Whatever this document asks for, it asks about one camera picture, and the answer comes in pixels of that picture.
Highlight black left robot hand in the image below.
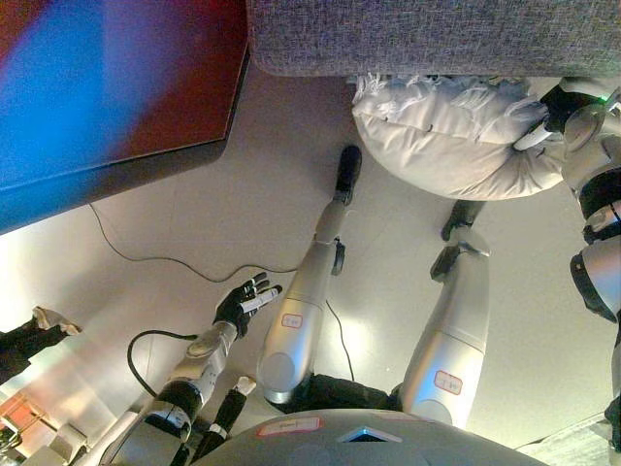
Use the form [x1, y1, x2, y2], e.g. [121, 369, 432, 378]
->
[212, 271, 284, 339]

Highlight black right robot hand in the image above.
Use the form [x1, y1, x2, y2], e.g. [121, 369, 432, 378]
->
[514, 84, 608, 152]

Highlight white fringed pillow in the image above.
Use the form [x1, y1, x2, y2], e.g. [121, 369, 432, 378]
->
[350, 72, 570, 202]

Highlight silver left robot leg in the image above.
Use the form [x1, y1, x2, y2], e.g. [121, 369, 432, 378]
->
[255, 145, 365, 405]

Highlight silver robot leg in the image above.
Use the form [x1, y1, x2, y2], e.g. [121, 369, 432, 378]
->
[255, 145, 365, 405]
[400, 198, 492, 429]

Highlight black leg with beige sock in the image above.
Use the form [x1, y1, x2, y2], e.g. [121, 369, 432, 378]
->
[192, 375, 258, 460]
[0, 305, 82, 385]

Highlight grey fabric armchair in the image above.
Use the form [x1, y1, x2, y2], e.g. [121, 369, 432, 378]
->
[245, 0, 621, 80]

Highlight grey robot torso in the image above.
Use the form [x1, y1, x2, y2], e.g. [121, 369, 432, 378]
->
[191, 373, 549, 466]

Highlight silver right robot leg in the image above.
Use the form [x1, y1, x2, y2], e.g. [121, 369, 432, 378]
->
[400, 198, 492, 429]

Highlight dark reddish wooden table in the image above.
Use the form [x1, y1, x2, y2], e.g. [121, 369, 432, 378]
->
[0, 0, 252, 238]

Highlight thin dark floor cable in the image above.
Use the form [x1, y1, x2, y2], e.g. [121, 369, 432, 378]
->
[86, 202, 358, 385]

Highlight thick black wrist cable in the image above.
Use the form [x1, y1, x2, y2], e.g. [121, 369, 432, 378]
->
[127, 329, 200, 400]

